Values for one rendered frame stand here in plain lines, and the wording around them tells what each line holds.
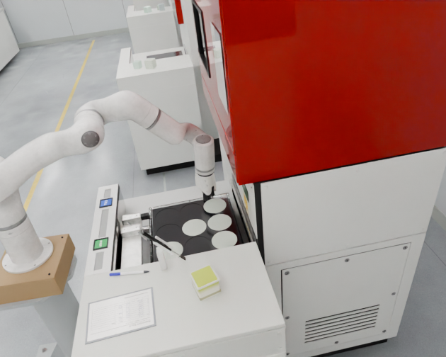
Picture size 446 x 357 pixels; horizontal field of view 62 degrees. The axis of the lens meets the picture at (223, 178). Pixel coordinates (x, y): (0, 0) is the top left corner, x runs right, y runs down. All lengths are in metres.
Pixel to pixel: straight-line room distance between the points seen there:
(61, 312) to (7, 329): 1.00
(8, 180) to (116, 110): 0.42
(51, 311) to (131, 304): 0.61
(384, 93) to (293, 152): 0.32
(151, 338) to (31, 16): 8.77
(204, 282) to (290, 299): 0.60
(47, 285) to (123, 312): 0.42
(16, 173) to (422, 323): 2.13
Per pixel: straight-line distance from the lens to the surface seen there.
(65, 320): 1.89
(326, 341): 2.06
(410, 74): 1.26
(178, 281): 1.30
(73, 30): 9.43
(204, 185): 1.59
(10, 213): 1.54
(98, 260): 1.48
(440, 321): 2.51
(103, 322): 1.28
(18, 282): 1.62
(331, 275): 1.66
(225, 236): 1.51
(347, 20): 1.10
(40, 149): 1.40
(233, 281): 1.27
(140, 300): 1.28
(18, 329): 2.78
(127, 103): 1.34
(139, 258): 1.54
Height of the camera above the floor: 1.95
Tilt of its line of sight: 35 degrees down
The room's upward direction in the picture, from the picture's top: 7 degrees counter-clockwise
